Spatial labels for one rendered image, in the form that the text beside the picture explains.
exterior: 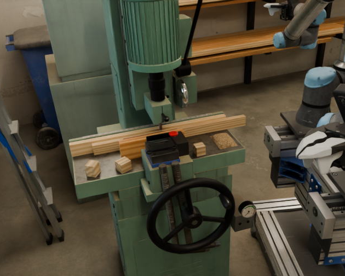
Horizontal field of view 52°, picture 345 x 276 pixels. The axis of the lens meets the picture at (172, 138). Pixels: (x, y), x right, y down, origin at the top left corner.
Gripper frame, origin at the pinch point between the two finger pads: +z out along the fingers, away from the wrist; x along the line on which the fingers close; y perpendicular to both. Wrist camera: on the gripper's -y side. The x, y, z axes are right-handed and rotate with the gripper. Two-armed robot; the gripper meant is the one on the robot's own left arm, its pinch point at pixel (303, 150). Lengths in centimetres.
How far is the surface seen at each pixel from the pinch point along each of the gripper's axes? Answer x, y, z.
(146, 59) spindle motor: 63, -9, -1
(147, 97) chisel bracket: 75, 7, -5
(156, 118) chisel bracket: 67, 12, -4
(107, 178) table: 63, 26, 19
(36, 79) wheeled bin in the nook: 257, 25, 7
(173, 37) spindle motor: 60, -14, -10
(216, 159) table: 54, 29, -18
